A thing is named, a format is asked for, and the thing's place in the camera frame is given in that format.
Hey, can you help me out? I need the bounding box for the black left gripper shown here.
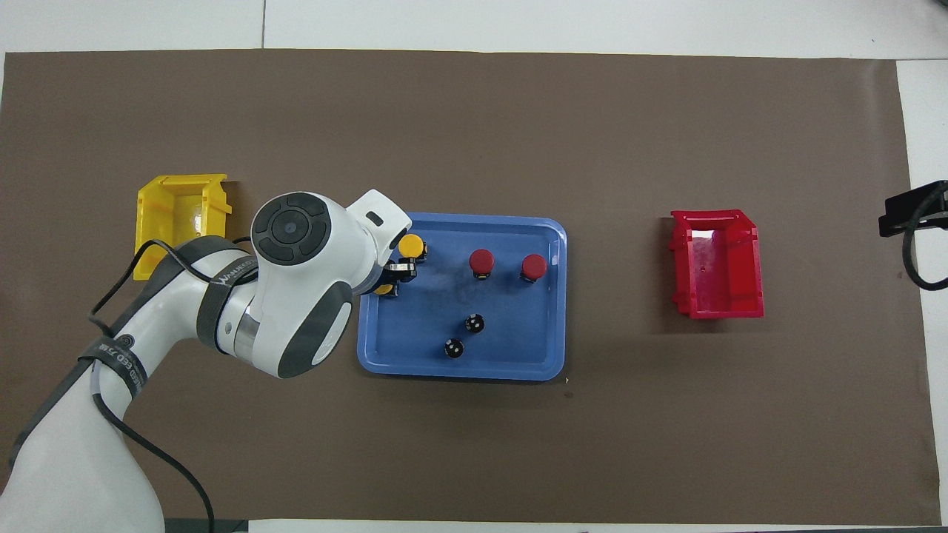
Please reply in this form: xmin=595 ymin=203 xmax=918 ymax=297
xmin=381 ymin=255 xmax=418 ymax=299

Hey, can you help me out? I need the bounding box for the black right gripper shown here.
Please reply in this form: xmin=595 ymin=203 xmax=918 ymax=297
xmin=879 ymin=181 xmax=948 ymax=238

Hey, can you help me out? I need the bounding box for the blue plastic tray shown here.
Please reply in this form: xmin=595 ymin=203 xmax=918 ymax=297
xmin=357 ymin=212 xmax=569 ymax=382

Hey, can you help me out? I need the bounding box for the red plastic bin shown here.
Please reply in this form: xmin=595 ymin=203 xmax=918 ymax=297
xmin=670 ymin=209 xmax=765 ymax=321

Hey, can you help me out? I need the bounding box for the brown paper table mat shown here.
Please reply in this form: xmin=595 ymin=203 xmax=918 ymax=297
xmin=0 ymin=49 xmax=930 ymax=525

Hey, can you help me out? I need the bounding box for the yellow plastic bin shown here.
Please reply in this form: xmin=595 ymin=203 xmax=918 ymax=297
xmin=133 ymin=174 xmax=233 ymax=282

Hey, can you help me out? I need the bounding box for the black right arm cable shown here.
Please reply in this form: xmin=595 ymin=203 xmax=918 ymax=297
xmin=900 ymin=194 xmax=948 ymax=291

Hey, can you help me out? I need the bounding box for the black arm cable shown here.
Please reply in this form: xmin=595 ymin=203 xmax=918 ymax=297
xmin=87 ymin=237 xmax=254 ymax=533
xmin=900 ymin=194 xmax=948 ymax=291

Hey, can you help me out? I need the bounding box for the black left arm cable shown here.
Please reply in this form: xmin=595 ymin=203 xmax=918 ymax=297
xmin=87 ymin=237 xmax=254 ymax=533

